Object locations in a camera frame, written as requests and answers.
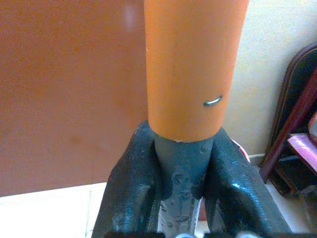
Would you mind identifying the orange panel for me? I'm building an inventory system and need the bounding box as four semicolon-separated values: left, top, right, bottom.
0;0;152;198

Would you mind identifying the orange broom handle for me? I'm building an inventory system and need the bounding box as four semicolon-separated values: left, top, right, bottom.
143;0;249;238

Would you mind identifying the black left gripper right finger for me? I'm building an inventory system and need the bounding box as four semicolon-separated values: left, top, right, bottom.
203;127;291;238

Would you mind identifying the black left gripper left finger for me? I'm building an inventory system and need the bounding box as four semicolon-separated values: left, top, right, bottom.
92;120;167;238

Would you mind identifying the pink box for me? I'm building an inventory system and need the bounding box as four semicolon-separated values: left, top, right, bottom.
287;132;317;174

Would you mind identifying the dark red wooden frame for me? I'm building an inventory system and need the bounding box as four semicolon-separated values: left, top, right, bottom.
259;42;317;199

